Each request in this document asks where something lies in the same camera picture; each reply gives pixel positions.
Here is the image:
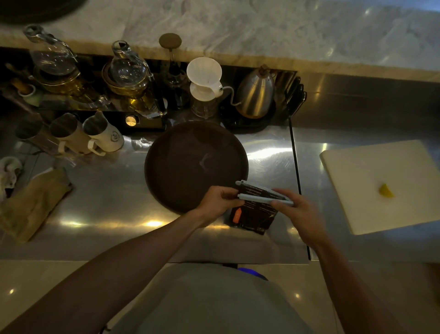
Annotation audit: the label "white bag sealing clip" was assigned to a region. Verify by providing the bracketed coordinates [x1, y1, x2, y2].
[235, 180, 295, 207]

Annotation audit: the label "small green cup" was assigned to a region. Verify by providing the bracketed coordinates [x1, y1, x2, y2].
[17, 83, 44, 107]

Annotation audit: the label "person's right hand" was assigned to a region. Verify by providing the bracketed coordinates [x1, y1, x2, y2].
[269, 188, 330, 249]

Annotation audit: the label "black coffee bag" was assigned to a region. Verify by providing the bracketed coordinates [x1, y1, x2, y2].
[224, 182, 288, 236]

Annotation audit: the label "blue object on floor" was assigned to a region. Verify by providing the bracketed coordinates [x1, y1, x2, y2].
[237, 267, 269, 281]

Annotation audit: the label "coffee grinder with round lid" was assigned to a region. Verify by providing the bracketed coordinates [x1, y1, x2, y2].
[158, 33, 190, 108]

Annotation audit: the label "beige milk pitcher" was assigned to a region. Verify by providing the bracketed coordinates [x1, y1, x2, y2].
[49, 113, 93, 155]

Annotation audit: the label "glass coffee server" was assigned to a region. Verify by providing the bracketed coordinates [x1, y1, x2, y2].
[190, 96, 220, 120]

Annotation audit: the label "glass teapot on gold warmer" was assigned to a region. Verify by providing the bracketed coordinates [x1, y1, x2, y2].
[23, 24, 111, 110]
[102, 40, 168, 119]

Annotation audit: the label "white crumpled cloth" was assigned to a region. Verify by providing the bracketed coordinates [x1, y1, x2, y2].
[0, 156, 24, 203]

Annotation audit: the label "person's left hand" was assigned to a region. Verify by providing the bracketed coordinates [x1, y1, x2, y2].
[195, 186, 245, 228]

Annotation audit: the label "black kettle base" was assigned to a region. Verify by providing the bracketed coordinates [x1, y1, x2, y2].
[220, 103, 280, 134]

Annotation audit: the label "person's left forearm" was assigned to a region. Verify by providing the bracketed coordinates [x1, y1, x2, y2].
[0, 209, 206, 334]

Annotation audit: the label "steel gooseneck kettle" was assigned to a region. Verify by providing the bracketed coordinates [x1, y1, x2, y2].
[220, 64, 278, 120]

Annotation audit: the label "white cutting board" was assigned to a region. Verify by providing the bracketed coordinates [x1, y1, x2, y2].
[319, 139, 440, 236]

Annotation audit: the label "tan folded cloth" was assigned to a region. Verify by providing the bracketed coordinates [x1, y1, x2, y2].
[0, 167, 73, 244]

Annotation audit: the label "black tools in holder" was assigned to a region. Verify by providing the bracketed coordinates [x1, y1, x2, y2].
[284, 76, 307, 117]

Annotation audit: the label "round dark brown tray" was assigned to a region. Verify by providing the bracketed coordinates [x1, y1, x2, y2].
[144, 121, 249, 215]

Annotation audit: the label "person's grey shirt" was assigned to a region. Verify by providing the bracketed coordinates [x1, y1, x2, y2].
[102, 263, 314, 334]

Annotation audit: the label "white pour-over dripper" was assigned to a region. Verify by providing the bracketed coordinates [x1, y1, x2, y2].
[186, 57, 224, 102]

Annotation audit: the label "steel milk pitcher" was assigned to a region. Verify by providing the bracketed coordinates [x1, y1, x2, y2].
[15, 114, 59, 155]

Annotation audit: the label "white milk pitcher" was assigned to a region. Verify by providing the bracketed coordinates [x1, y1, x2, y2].
[82, 110, 124, 157]

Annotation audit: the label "person's right forearm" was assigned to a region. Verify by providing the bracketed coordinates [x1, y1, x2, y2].
[313, 237, 406, 334]

